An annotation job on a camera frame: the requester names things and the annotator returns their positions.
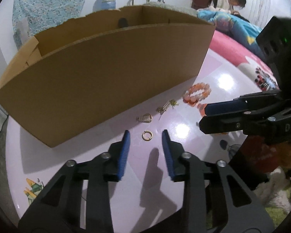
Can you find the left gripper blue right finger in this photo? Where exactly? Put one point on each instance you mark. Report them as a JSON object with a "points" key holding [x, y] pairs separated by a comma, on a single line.
{"points": [[169, 158]]}

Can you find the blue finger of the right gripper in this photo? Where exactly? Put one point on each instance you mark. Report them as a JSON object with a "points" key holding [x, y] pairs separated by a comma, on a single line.
{"points": [[221, 123], [220, 108]]}

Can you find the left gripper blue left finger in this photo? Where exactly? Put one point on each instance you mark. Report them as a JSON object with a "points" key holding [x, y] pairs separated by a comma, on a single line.
{"points": [[123, 154]]}

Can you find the gold hoop earring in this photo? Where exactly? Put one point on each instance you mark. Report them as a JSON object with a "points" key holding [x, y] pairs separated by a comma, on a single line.
{"points": [[147, 135]]}

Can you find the gold leaf brooch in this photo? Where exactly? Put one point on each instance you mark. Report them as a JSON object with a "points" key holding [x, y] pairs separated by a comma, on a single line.
{"points": [[171, 103]]}

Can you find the pink floral blanket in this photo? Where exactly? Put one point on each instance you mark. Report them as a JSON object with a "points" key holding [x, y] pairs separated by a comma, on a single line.
{"points": [[248, 63]]}

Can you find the blue patterned quilt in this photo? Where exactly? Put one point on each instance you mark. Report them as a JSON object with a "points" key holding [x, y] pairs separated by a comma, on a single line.
{"points": [[238, 29]]}

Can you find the brown cardboard box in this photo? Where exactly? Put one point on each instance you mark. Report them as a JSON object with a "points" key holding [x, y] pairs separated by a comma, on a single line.
{"points": [[69, 78]]}

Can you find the seated person in white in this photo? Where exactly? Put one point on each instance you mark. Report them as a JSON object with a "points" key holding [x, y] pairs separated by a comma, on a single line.
{"points": [[227, 5]]}

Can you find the blue patterned wall cloth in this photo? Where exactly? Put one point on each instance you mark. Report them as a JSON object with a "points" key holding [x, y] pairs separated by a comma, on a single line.
{"points": [[29, 17]]}

